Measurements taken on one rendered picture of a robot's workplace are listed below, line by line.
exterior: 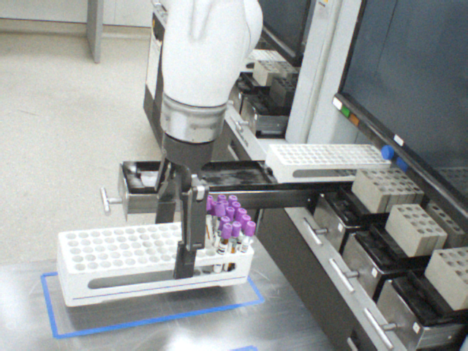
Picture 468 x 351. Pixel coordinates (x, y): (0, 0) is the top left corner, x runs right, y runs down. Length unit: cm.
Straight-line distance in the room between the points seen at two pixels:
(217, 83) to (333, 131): 79
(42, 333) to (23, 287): 11
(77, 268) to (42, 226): 164
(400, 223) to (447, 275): 17
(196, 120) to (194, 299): 33
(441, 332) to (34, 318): 69
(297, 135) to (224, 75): 93
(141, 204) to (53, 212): 136
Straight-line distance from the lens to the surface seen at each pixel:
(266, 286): 103
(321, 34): 157
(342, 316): 132
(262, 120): 171
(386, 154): 123
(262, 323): 96
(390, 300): 116
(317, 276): 140
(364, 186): 134
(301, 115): 165
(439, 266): 115
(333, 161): 140
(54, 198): 268
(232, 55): 75
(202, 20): 73
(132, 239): 94
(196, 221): 82
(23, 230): 249
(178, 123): 78
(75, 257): 89
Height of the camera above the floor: 147
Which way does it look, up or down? 29 degrees down
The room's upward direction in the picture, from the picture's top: 11 degrees clockwise
